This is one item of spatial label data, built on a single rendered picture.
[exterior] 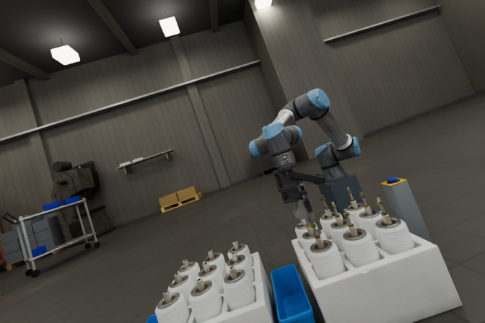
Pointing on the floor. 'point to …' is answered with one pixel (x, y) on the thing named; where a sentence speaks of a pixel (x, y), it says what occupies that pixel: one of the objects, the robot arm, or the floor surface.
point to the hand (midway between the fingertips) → (312, 219)
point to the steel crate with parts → (263, 163)
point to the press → (60, 191)
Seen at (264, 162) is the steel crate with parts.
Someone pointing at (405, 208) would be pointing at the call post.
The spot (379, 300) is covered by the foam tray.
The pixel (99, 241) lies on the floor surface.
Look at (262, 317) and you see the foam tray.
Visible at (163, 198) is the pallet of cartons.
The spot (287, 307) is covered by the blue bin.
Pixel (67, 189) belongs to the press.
